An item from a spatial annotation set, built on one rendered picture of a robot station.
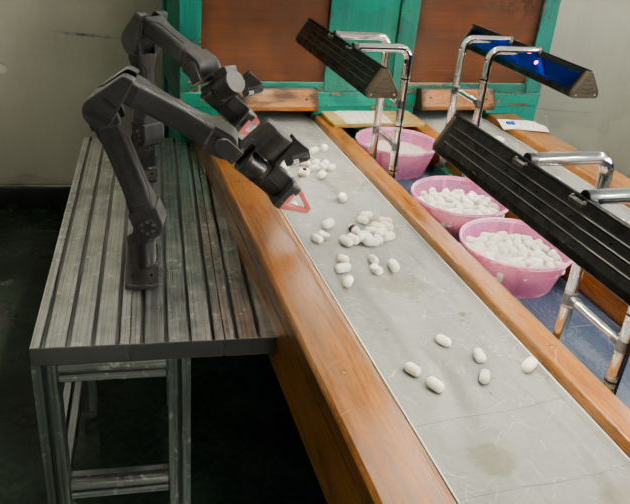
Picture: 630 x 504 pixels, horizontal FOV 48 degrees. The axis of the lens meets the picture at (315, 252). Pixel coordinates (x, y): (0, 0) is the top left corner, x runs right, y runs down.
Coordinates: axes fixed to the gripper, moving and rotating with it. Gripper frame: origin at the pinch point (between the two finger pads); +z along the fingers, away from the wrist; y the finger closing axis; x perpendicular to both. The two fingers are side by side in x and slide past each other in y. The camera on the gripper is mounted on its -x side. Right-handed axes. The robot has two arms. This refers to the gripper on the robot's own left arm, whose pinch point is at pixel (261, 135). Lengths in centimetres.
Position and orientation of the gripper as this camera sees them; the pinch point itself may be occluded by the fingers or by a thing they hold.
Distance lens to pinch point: 193.0
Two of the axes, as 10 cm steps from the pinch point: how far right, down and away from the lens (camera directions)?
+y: -2.9, -4.6, 8.4
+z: 6.8, 5.2, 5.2
